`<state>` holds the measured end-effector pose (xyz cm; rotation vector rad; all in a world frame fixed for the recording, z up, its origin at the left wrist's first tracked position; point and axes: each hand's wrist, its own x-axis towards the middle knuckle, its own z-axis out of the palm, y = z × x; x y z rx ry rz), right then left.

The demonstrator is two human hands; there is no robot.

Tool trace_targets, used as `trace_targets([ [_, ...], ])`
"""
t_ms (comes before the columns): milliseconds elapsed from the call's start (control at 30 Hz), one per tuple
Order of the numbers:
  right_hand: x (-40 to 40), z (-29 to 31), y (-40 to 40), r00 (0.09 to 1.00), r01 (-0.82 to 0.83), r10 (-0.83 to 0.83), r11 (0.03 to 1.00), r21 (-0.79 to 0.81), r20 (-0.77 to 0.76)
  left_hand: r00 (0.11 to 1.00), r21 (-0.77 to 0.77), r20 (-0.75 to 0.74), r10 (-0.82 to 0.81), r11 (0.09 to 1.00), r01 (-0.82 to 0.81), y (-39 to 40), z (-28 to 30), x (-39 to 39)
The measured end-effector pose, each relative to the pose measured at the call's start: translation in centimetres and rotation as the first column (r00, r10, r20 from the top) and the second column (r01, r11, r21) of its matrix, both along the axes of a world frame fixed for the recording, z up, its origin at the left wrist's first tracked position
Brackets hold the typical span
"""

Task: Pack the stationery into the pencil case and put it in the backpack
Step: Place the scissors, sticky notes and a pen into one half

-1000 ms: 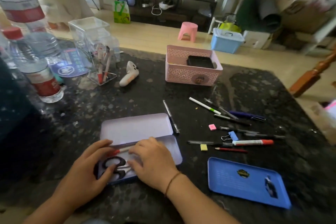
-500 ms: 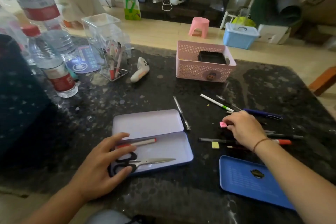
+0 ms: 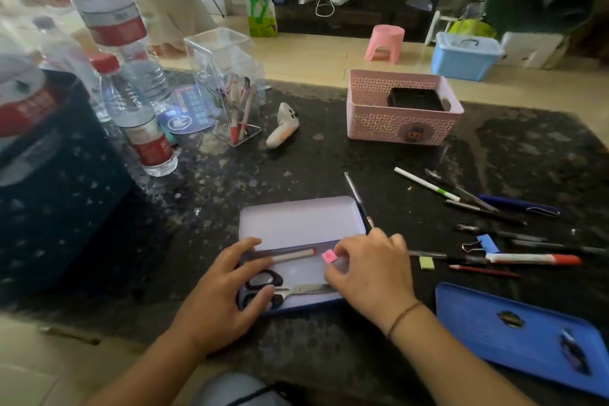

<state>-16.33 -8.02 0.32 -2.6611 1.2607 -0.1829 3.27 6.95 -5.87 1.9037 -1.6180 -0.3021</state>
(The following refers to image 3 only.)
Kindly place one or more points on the person's grey trouser leg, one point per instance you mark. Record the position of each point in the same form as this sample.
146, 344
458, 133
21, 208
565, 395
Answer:
238, 391

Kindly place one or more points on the red pencil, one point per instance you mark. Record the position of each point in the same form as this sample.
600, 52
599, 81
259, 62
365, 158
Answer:
485, 271

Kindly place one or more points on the dark blue pen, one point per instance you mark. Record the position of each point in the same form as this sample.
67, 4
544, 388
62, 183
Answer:
514, 204

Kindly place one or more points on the thin black pen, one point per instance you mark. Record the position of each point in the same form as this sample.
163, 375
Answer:
357, 196

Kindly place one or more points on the person's left hand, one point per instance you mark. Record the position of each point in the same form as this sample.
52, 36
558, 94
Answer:
211, 298

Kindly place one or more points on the pink plastic stool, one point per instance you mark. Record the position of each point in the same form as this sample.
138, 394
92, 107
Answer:
385, 41

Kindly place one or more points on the person's right forearm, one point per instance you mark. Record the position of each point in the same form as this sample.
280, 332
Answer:
452, 363

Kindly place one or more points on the clear water bottle grey cap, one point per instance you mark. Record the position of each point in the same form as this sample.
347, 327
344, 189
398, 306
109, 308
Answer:
71, 63

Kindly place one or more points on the black pen with metal clip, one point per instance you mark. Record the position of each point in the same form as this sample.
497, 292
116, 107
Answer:
504, 234

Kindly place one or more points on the purple metal pencil box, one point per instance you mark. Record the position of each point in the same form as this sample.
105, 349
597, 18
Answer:
297, 225

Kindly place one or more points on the pink perforated plastic basket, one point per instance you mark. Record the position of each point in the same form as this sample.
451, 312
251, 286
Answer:
380, 125

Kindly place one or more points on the person's left forearm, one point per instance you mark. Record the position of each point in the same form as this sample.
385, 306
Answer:
142, 372

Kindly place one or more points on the yellow-green round object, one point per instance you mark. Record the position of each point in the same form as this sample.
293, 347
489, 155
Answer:
473, 29

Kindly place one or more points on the blurred water bottle red label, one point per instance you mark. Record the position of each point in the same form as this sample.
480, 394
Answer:
21, 101

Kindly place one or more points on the long black pen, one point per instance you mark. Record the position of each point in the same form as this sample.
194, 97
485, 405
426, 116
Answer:
561, 247

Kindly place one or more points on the blue printed leaflet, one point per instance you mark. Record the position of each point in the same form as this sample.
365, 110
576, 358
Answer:
190, 115

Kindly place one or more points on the pink pen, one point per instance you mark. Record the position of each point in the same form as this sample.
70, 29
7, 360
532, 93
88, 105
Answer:
246, 110

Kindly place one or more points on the black pen with silver tip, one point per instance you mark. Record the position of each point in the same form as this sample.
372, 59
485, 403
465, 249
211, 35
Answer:
464, 192

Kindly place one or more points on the white ghost-shaped gadget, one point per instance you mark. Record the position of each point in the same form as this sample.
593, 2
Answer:
284, 127

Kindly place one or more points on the white pen with green band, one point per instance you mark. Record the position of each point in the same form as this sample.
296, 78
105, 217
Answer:
423, 183

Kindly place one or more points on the small pink eraser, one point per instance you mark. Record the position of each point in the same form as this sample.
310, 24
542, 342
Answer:
329, 256

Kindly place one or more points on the person's right hand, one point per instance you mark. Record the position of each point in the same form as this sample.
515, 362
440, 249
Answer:
376, 277

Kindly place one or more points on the blue storage box white lid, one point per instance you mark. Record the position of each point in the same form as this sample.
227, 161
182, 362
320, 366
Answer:
464, 58

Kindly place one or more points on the black square box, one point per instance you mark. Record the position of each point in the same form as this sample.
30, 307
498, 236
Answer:
415, 99

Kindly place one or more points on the blue binder clip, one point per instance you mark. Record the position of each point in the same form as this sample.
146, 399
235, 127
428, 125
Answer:
487, 244

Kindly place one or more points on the person's right thumb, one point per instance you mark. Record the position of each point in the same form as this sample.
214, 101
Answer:
334, 281

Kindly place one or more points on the green eraser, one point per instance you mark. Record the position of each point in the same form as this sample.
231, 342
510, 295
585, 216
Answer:
427, 263

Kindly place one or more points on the white marker with red cap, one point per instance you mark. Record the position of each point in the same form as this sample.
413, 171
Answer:
528, 258

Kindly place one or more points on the clear acrylic pen holder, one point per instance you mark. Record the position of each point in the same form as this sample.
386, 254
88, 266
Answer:
223, 58

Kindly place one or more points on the large clear water bottle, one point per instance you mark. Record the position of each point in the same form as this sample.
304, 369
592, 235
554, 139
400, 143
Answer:
116, 25

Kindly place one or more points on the dark blue speckled box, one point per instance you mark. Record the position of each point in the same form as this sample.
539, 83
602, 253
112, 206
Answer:
52, 210

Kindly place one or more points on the small clear water bottle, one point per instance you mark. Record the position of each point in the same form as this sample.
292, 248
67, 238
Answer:
140, 129

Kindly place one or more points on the white pen with red cap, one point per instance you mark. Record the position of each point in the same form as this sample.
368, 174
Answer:
295, 255

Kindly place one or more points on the person's left thumb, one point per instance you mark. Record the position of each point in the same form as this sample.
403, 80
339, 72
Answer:
260, 309

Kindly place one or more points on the black low shelf unit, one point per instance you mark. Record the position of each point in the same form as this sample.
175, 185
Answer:
380, 15

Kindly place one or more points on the white cardboard box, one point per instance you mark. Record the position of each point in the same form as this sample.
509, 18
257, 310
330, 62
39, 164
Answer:
530, 50

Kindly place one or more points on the blue pencil box lid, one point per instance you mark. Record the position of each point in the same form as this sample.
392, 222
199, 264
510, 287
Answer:
504, 348

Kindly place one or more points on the green gift bag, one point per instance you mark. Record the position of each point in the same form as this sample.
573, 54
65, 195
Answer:
262, 20

